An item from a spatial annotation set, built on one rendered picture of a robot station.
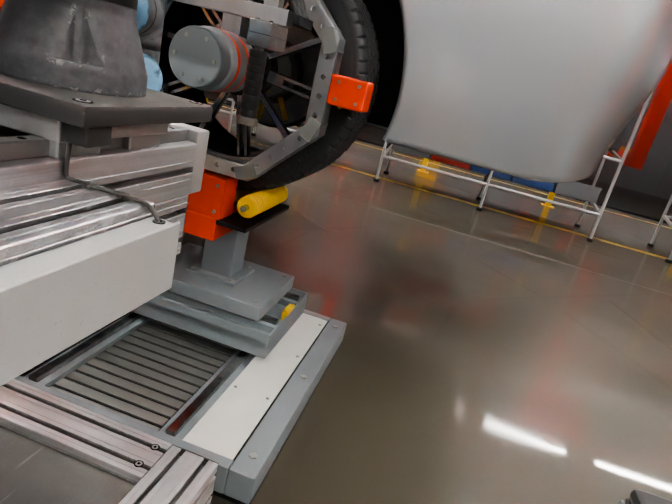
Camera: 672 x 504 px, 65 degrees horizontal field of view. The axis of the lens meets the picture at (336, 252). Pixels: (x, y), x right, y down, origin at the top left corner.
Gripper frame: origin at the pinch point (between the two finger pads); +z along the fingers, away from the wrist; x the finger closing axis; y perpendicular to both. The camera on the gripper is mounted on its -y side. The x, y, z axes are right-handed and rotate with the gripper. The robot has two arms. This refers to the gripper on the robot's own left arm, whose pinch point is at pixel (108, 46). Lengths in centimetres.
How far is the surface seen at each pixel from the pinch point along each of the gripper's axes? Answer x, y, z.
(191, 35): 15.4, -6.2, -5.1
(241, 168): 32.9, 22.0, -2.4
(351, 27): 52, -17, -9
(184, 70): 15.0, 1.3, -4.7
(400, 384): 92, 83, -20
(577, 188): 410, 41, 152
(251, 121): 24.2, 7.1, -24.4
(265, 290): 50, 60, 5
